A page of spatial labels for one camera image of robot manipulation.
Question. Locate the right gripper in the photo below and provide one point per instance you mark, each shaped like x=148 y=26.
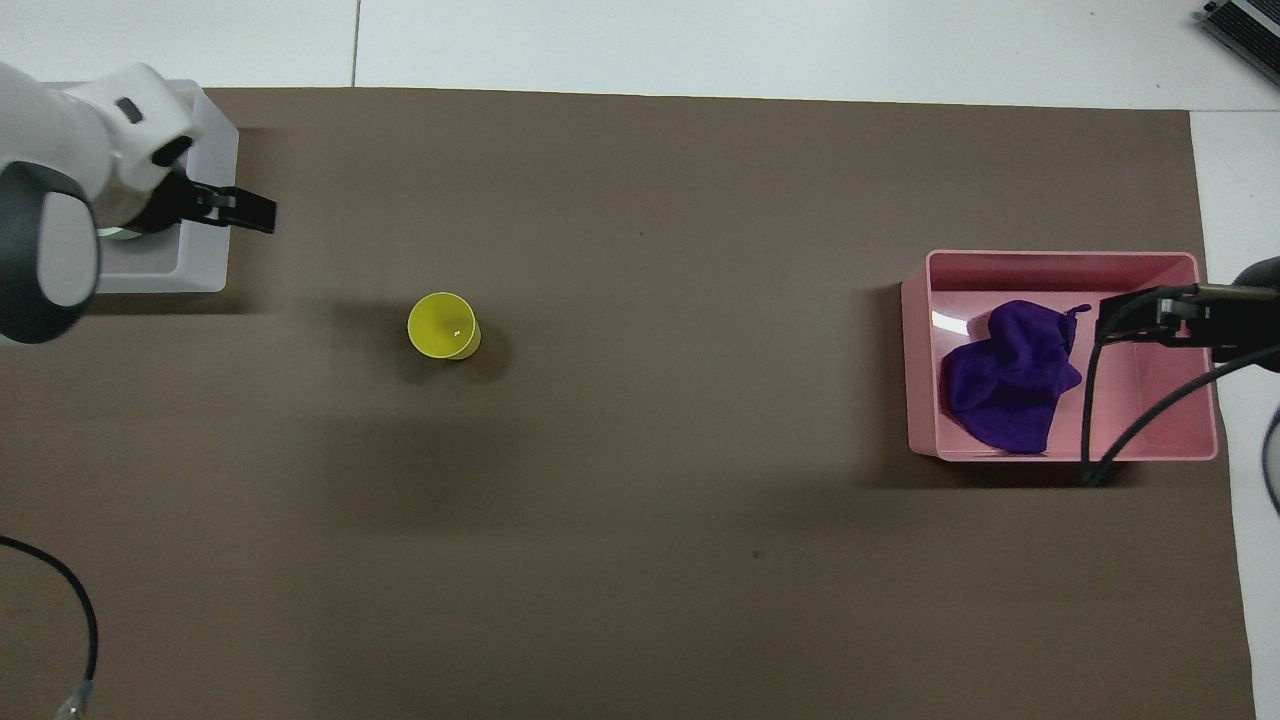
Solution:
x=1250 y=320

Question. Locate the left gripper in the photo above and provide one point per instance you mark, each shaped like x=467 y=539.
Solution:
x=178 y=205

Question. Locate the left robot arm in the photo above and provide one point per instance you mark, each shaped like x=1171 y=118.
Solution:
x=60 y=150

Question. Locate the pink plastic box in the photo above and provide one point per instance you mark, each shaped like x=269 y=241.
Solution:
x=1150 y=420

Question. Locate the white plastic bin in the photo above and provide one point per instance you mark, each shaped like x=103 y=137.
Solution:
x=205 y=265

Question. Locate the purple cloth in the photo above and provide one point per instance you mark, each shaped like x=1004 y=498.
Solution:
x=1005 y=390

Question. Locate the yellow plastic cup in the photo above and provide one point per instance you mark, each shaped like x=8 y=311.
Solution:
x=440 y=325

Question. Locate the grey metal device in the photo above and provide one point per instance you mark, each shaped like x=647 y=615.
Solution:
x=1245 y=25

